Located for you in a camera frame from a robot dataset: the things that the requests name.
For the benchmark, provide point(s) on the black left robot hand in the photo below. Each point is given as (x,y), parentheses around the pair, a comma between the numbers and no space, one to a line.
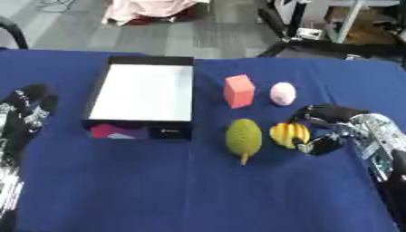
(27,108)

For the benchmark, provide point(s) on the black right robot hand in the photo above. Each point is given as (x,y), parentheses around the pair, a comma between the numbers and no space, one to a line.
(323,120)

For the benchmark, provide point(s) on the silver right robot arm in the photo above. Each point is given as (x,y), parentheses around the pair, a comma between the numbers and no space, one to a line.
(381,145)

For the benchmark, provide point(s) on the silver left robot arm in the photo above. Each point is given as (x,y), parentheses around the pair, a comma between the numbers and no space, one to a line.
(6,187)

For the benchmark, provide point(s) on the black box with white inside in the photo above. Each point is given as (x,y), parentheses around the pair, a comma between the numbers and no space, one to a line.
(143,93)

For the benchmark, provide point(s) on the yellow toy banana bunch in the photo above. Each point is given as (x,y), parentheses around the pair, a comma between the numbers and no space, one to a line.
(289,134)

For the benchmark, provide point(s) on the pale pink round toy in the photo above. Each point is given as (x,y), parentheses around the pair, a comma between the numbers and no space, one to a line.
(283,94)

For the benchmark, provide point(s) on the black chair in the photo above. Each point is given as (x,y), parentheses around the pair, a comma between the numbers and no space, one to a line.
(13,31)

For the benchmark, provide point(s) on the black metal stand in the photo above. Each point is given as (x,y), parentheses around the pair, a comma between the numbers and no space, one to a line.
(317,42)

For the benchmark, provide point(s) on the green spiky toy fruit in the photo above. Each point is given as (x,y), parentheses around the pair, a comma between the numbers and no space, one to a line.
(243,139)

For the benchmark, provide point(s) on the pink rectangular block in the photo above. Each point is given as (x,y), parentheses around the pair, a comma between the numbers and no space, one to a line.
(239,91)

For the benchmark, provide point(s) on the pink cloth heap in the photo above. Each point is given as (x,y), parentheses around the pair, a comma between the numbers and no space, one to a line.
(148,9)

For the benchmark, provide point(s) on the white frame table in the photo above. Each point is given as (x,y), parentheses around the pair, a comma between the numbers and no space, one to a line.
(351,15)

